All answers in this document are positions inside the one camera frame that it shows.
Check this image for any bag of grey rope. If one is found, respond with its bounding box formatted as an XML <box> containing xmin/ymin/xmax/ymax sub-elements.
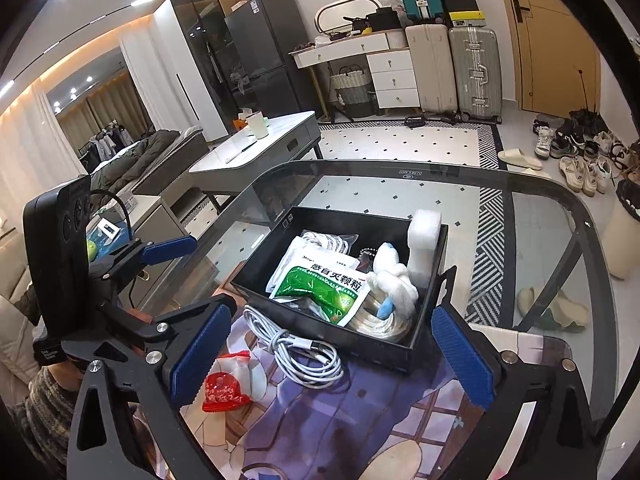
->
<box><xmin>345</xmin><ymin>295</ymin><xmax>416</xmax><ymax>343</ymax></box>

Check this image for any green slipper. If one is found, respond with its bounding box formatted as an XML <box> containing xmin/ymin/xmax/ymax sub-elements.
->
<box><xmin>540</xmin><ymin>307</ymin><xmax>586</xmax><ymax>333</ymax></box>

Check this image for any bed with dark duvet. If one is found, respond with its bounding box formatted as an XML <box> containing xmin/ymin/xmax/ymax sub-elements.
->
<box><xmin>87</xmin><ymin>127</ymin><xmax>208</xmax><ymax>196</ymax></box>

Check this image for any white drawer cabinet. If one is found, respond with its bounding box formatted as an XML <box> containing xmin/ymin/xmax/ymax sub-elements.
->
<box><xmin>366</xmin><ymin>50</ymin><xmax>420</xmax><ymax>109</ymax></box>

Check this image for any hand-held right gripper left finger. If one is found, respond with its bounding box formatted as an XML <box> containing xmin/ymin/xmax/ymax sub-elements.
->
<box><xmin>65</xmin><ymin>304</ymin><xmax>233</xmax><ymax>480</ymax></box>

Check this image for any dark grey refrigerator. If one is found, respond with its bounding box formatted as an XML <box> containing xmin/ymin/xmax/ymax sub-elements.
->
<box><xmin>224</xmin><ymin>0</ymin><xmax>318</xmax><ymax>121</ymax></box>

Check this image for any beige trash bin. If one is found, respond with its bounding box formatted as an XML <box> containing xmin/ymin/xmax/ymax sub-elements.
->
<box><xmin>600</xmin><ymin>180</ymin><xmax>640</xmax><ymax>281</ymax></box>

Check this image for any blue plastic bag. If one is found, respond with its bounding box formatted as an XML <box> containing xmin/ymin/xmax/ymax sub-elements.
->
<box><xmin>87</xmin><ymin>217</ymin><xmax>123</xmax><ymax>251</ymax></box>

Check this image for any white plush toy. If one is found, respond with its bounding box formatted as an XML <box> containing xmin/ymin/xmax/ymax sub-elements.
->
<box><xmin>367</xmin><ymin>242</ymin><xmax>418</xmax><ymax>321</ymax></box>

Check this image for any black pen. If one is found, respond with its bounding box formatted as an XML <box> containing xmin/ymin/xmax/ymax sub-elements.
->
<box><xmin>225</xmin><ymin>140</ymin><xmax>258</xmax><ymax>163</ymax></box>

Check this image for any black bag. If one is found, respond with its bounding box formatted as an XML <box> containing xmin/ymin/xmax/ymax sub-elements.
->
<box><xmin>367</xmin><ymin>7</ymin><xmax>403</xmax><ymax>31</ymax></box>

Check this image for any white curtain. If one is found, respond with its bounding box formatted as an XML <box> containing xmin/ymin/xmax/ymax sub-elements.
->
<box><xmin>120</xmin><ymin>25</ymin><xmax>166</xmax><ymax>133</ymax></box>

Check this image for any black storage box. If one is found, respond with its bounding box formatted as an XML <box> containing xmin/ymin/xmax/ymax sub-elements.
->
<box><xmin>231</xmin><ymin>205</ymin><xmax>457</xmax><ymax>376</ymax></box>

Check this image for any dark glass wardrobe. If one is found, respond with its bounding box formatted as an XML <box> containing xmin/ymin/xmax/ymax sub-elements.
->
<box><xmin>152</xmin><ymin>0</ymin><xmax>246</xmax><ymax>143</ymax></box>

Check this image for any white coffee table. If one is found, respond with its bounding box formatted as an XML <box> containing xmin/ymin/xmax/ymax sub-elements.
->
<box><xmin>189</xmin><ymin>111</ymin><xmax>323</xmax><ymax>211</ymax></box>

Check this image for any white foam block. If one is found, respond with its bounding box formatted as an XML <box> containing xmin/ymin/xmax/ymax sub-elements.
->
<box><xmin>406</xmin><ymin>210</ymin><xmax>443</xmax><ymax>288</ymax></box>

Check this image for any green medicine packet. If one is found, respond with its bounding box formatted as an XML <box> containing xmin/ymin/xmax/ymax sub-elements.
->
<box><xmin>269</xmin><ymin>260</ymin><xmax>373</xmax><ymax>328</ymax></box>

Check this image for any white charging cable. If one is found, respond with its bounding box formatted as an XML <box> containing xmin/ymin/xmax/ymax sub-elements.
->
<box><xmin>242</xmin><ymin>304</ymin><xmax>345</xmax><ymax>388</ymax></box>

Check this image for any black cable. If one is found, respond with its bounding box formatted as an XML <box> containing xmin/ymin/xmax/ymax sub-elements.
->
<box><xmin>92</xmin><ymin>190</ymin><xmax>133</xmax><ymax>241</ymax></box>

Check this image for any person's left forearm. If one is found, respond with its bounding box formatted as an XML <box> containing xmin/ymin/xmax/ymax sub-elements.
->
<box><xmin>0</xmin><ymin>365</ymin><xmax>81</xmax><ymax>480</ymax></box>

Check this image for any black umbrella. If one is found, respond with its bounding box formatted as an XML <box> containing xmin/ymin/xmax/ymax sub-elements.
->
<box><xmin>570</xmin><ymin>70</ymin><xmax>608</xmax><ymax>131</ymax></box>

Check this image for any printed table mat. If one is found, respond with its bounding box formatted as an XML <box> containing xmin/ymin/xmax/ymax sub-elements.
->
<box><xmin>150</xmin><ymin>305</ymin><xmax>576</xmax><ymax>480</ymax></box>

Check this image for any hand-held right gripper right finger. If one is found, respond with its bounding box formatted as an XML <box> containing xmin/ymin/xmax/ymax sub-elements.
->
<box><xmin>430</xmin><ymin>304</ymin><xmax>596</xmax><ymax>480</ymax></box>

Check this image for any beige suitcase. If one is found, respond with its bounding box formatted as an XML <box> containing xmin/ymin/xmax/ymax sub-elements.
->
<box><xmin>405</xmin><ymin>22</ymin><xmax>460</xmax><ymax>116</ymax></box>

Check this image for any clothes rack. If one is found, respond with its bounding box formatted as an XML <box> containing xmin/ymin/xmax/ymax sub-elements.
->
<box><xmin>80</xmin><ymin>120</ymin><xmax>128</xmax><ymax>171</ymax></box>

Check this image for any pile of shoes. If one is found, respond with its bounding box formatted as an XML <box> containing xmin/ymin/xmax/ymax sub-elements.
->
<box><xmin>531</xmin><ymin>110</ymin><xmax>640</xmax><ymax>196</ymax></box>

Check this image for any oval mirror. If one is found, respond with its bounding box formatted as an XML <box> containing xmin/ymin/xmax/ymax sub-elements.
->
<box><xmin>314</xmin><ymin>0</ymin><xmax>385</xmax><ymax>36</ymax></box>

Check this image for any red snack packet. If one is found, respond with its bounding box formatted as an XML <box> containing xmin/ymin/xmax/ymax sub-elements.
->
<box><xmin>202</xmin><ymin>351</ymin><xmax>252</xmax><ymax>413</ymax></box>

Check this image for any silver suitcase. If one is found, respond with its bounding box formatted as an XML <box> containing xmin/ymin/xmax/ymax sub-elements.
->
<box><xmin>447</xmin><ymin>26</ymin><xmax>503</xmax><ymax>123</ymax></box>

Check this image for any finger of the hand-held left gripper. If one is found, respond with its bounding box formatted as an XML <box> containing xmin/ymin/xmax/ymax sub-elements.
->
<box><xmin>102</xmin><ymin>294</ymin><xmax>238</xmax><ymax>342</ymax></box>
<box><xmin>90</xmin><ymin>234</ymin><xmax>197</xmax><ymax>283</ymax></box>

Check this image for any bag of white rope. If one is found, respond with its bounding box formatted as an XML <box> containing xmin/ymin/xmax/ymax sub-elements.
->
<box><xmin>300</xmin><ymin>230</ymin><xmax>360</xmax><ymax>256</ymax></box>

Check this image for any yellow black shoe box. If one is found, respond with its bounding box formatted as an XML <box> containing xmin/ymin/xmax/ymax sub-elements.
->
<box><xmin>447</xmin><ymin>10</ymin><xmax>486</xmax><ymax>28</ymax></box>

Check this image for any white packet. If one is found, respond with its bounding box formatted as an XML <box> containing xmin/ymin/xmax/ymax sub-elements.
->
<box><xmin>265</xmin><ymin>235</ymin><xmax>358</xmax><ymax>293</ymax></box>

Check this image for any white vanity desk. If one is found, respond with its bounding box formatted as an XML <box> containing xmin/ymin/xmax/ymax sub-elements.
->
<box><xmin>291</xmin><ymin>30</ymin><xmax>408</xmax><ymax>126</ymax></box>

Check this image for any wooden door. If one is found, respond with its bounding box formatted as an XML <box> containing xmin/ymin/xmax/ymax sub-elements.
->
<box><xmin>492</xmin><ymin>0</ymin><xmax>601</xmax><ymax>113</ymax></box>

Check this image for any woven laundry basket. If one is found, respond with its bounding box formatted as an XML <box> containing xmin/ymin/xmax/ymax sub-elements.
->
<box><xmin>330</xmin><ymin>64</ymin><xmax>376</xmax><ymax>118</ymax></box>

